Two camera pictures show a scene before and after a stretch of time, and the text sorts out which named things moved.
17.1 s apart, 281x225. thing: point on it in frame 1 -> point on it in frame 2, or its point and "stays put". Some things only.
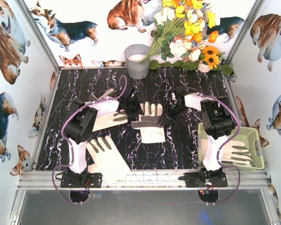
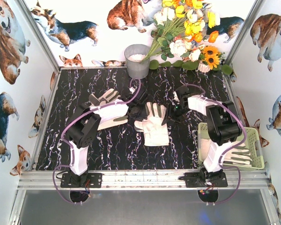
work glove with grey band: (232, 151) stays put
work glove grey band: (92, 97) stays put
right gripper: (169, 111) stays put
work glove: (108, 161) -> (155, 133)
